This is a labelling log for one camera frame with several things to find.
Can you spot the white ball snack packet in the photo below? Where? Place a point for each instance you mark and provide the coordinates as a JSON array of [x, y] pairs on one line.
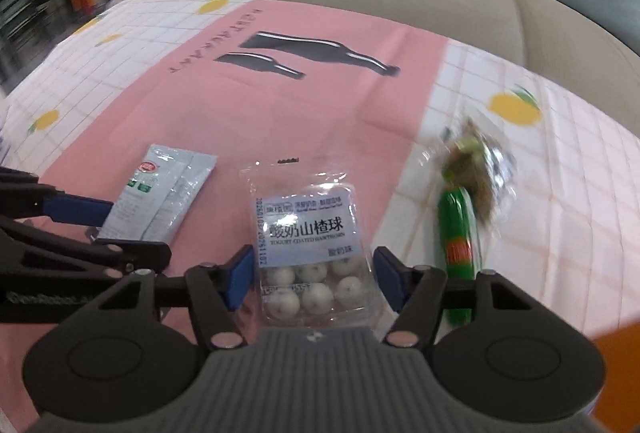
[[305, 223]]

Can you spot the dark blurred furniture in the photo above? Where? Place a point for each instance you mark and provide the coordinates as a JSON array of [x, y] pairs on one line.
[[25, 3]]

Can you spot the grey blue sachet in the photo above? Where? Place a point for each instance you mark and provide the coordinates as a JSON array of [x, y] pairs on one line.
[[145, 193], [192, 183]]

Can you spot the white box with orange rim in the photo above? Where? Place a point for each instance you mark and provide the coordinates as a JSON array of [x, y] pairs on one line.
[[617, 363]]

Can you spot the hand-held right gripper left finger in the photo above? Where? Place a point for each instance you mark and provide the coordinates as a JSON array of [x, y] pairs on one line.
[[240, 275]]

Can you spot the green sausage stick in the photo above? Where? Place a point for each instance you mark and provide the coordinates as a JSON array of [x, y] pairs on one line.
[[457, 233]]

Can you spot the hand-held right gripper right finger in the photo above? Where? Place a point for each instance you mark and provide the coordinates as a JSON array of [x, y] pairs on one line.
[[387, 278]]

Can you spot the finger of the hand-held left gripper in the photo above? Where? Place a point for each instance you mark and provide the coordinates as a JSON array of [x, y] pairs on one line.
[[100, 255], [80, 210]]

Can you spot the pink and white lemon tablecloth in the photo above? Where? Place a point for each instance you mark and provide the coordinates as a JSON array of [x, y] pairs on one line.
[[300, 113]]

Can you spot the clear bag of mixed snack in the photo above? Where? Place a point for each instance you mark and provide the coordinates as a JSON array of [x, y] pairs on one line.
[[475, 163]]

